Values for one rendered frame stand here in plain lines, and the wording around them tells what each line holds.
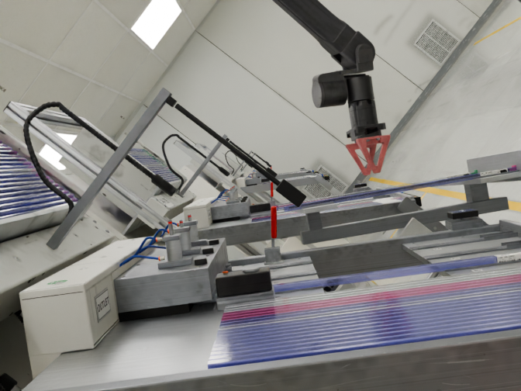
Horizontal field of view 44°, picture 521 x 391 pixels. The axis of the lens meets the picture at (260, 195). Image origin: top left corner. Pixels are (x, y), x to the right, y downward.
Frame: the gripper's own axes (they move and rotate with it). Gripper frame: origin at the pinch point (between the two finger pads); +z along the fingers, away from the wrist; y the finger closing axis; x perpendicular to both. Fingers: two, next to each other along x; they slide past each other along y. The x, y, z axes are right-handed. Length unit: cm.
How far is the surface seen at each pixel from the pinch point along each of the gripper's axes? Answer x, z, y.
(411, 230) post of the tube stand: 9.2, 14.6, -9.2
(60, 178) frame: -63, -7, 7
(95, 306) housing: -49, 13, 54
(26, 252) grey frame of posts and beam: -60, 5, 43
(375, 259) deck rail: -4.3, 17.5, 11.3
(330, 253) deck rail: -12.7, 15.1, 10.8
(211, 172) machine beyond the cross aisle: -43, -26, -419
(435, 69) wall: 264, -133, -705
